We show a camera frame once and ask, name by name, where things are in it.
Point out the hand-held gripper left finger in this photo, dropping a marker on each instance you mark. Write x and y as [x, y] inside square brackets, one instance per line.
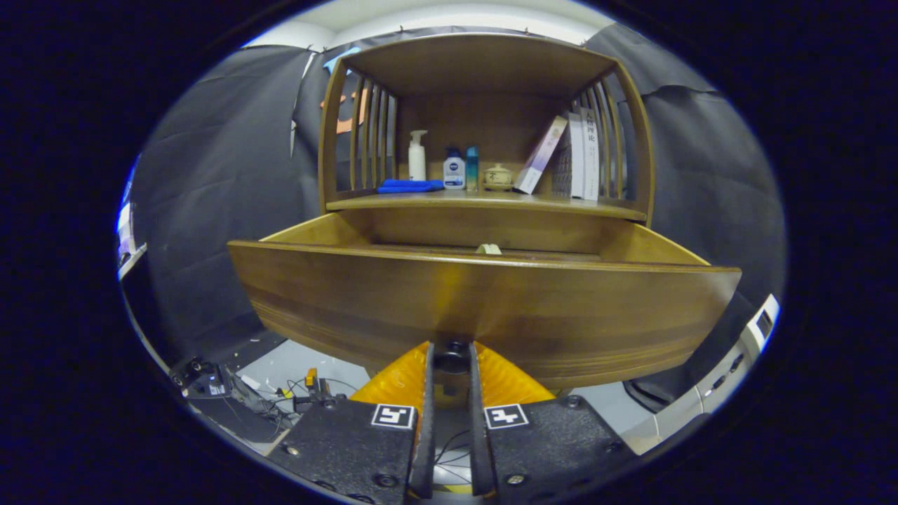
[351, 449]

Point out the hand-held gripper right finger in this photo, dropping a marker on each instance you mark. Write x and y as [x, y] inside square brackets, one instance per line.
[554, 442]

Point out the black drawer knob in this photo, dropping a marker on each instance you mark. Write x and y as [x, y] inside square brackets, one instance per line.
[452, 359]

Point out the wooden drawer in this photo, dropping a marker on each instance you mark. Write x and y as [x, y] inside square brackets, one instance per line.
[351, 308]

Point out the wooden countertop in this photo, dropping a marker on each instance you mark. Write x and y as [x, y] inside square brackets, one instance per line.
[477, 198]

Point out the wooden cabinet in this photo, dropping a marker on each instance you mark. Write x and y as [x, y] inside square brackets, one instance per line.
[477, 63]

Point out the black floor electronics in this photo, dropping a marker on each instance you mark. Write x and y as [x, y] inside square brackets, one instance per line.
[210, 393]

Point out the cream lidded teacup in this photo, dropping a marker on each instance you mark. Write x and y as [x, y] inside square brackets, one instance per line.
[498, 179]

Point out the blue cloth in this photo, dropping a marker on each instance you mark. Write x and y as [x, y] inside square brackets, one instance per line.
[410, 186]

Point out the patterned cover book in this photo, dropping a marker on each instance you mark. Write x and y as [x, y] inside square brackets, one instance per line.
[575, 161]

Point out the teal slim bottle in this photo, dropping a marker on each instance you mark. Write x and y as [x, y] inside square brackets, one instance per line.
[472, 172]

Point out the white lotion bottle blue cap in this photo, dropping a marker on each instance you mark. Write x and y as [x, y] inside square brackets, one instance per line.
[454, 174]

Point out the white book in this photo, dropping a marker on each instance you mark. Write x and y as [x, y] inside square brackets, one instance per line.
[591, 158]

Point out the pale purple book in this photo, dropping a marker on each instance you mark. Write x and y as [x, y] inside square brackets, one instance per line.
[540, 156]

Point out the white pump bottle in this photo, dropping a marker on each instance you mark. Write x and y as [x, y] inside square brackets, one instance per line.
[417, 161]

